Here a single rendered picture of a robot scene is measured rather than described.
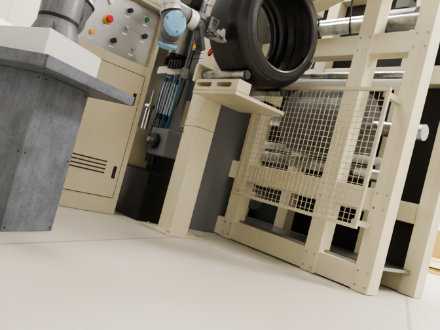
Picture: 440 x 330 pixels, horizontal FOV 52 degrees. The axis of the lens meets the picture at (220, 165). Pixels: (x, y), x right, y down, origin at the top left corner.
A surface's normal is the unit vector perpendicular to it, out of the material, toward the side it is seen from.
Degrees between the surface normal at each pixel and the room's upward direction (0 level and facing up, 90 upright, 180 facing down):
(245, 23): 103
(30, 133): 90
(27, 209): 90
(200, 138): 90
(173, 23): 91
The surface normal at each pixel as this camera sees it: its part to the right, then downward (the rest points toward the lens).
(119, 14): 0.63, 0.14
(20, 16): 0.90, 0.22
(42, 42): -0.36, -0.13
